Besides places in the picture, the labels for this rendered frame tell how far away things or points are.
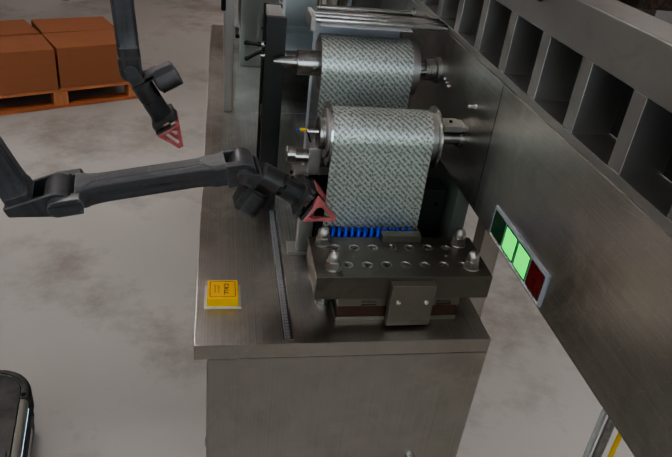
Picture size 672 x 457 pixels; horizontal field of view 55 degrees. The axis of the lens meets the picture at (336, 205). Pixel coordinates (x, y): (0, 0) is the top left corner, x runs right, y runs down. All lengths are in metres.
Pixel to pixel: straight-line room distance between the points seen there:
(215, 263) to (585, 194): 0.91
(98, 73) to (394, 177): 3.67
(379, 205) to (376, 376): 0.40
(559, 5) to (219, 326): 0.93
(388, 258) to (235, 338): 0.38
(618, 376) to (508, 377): 1.79
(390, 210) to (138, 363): 1.44
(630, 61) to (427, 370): 0.83
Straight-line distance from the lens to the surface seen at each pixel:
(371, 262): 1.44
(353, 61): 1.63
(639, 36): 1.02
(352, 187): 1.49
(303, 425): 1.59
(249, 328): 1.43
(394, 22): 1.69
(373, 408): 1.58
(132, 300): 2.97
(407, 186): 1.52
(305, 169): 1.56
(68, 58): 4.86
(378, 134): 1.45
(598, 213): 1.06
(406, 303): 1.43
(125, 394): 2.56
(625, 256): 1.01
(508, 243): 1.31
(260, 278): 1.57
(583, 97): 1.13
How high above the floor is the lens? 1.84
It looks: 30 degrees down
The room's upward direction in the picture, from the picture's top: 7 degrees clockwise
